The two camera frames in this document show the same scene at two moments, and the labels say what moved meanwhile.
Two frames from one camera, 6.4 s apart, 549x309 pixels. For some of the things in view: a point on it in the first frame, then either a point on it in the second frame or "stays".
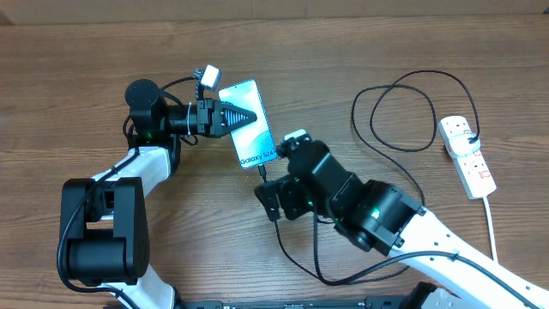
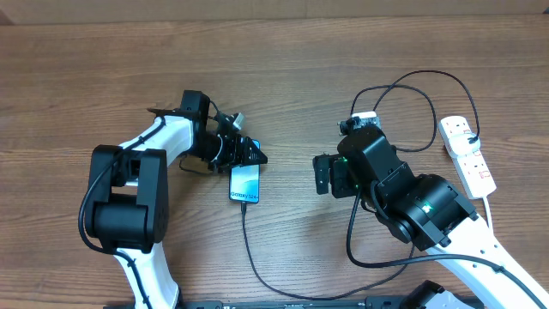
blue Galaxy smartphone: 254,142 to 244,182
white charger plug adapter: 461,146 stays
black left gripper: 212,122 to 236,154
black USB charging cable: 261,167 to 389,88
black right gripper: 292,206 to 340,189
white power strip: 472,167 stays
